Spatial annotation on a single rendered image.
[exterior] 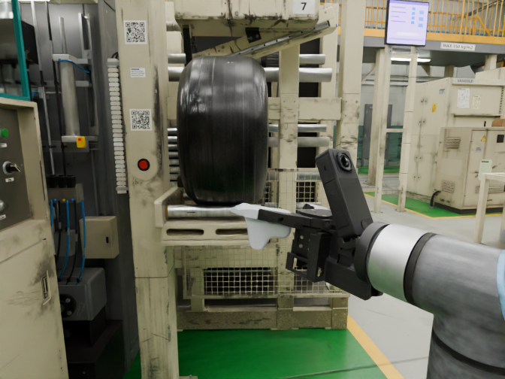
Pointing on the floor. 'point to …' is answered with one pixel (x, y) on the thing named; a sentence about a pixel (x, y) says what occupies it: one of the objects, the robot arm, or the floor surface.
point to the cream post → (149, 189)
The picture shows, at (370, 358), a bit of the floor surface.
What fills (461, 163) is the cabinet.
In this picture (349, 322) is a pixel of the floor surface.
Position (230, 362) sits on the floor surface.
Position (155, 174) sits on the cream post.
